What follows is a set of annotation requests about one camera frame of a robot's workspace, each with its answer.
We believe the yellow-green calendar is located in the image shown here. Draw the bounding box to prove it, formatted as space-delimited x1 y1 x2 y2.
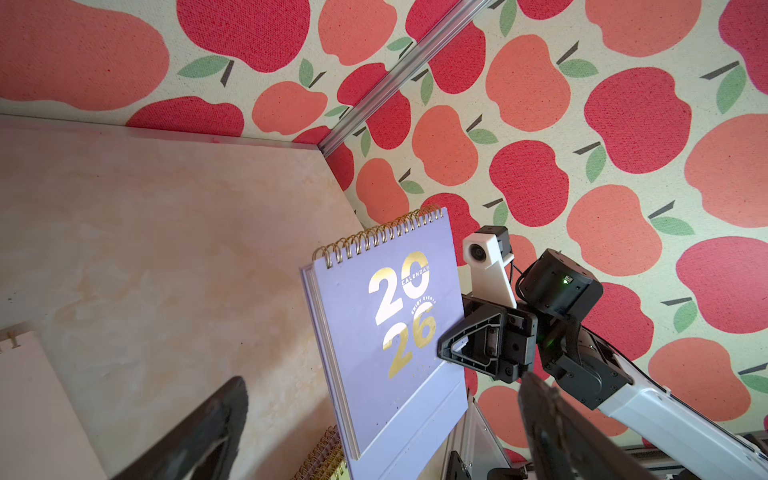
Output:
292 426 351 480

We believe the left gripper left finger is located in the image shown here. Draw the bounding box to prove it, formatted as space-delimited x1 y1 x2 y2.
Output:
115 376 248 479

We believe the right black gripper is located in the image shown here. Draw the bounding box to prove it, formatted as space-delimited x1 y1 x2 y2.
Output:
437 295 538 384

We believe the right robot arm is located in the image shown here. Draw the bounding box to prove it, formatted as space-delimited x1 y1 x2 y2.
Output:
438 241 767 479

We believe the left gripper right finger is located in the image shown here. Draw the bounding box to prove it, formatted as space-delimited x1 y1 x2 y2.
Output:
518 373 654 480

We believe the right aluminium frame post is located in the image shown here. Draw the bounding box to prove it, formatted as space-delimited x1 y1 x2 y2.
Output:
318 0 491 157

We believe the pink calendar near shelf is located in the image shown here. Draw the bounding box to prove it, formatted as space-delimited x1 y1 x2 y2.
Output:
1 332 106 479

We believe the purple calendar back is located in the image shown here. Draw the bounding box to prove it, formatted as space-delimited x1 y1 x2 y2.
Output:
301 206 467 479

